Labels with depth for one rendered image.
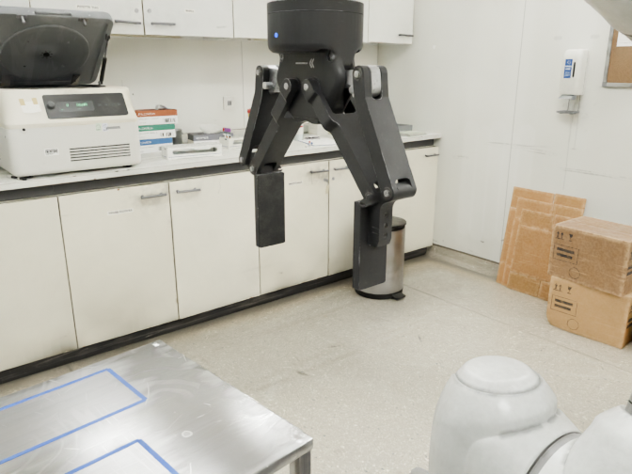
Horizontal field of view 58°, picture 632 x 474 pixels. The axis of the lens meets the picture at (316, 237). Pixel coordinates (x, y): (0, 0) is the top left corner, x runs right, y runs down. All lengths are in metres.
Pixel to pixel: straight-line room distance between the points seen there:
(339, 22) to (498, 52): 3.41
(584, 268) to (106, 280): 2.36
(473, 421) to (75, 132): 2.23
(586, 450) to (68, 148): 2.35
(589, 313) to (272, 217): 2.80
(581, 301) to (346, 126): 2.86
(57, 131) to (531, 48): 2.62
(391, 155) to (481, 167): 3.51
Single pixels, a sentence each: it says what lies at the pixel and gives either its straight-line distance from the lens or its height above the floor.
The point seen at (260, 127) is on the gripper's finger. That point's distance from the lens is 0.53.
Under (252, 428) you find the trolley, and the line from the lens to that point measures 0.92.
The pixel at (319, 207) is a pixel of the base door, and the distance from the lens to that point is 3.41.
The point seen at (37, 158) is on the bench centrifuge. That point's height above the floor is 0.98.
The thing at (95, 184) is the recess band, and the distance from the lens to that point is 2.77.
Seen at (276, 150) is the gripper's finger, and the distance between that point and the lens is 0.52.
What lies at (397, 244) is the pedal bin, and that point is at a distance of 3.37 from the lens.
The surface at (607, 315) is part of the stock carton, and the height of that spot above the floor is 0.15.
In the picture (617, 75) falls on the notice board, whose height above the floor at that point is 1.31.
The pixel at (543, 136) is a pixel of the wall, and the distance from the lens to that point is 3.67.
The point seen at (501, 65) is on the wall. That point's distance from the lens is 3.82.
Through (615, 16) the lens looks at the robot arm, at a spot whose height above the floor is 1.41.
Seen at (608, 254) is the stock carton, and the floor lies 0.48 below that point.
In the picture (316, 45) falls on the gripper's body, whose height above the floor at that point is 1.37.
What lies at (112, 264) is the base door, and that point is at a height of 0.46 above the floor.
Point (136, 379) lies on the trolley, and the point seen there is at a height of 0.82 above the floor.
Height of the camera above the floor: 1.35
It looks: 17 degrees down
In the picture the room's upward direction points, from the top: straight up
